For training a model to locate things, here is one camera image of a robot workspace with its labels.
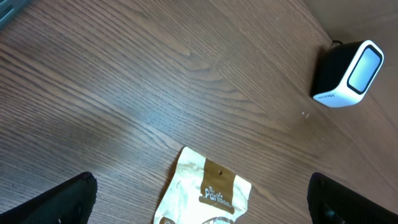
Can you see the white barcode scanner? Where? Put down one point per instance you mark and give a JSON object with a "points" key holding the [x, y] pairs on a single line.
{"points": [[345, 72]]}

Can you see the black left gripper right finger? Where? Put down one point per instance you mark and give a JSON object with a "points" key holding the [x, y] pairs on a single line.
{"points": [[331, 202]]}

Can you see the brown red snack bag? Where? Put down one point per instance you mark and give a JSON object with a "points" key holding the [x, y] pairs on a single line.
{"points": [[203, 192]]}

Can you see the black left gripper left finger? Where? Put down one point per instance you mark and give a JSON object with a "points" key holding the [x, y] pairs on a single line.
{"points": [[70, 202]]}

